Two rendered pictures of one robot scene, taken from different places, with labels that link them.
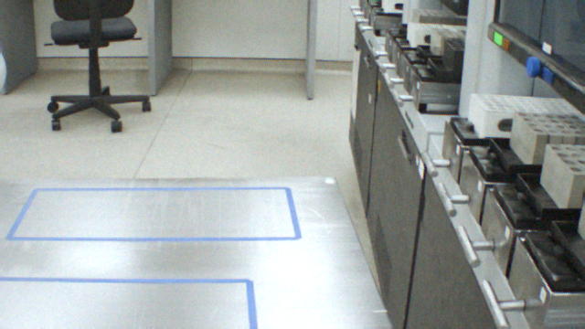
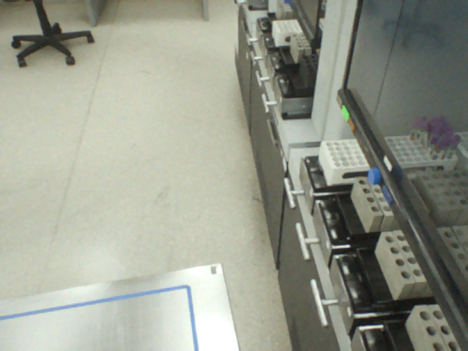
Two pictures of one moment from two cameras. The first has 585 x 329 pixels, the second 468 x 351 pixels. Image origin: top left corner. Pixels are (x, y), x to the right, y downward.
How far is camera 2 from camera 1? 0.50 m
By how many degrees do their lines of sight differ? 21
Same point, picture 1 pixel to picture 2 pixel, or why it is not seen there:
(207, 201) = (130, 315)
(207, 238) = not seen: outside the picture
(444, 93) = (301, 104)
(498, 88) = (342, 131)
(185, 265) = not seen: outside the picture
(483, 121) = (331, 175)
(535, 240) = (371, 340)
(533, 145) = (370, 221)
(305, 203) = (201, 306)
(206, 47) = not seen: outside the picture
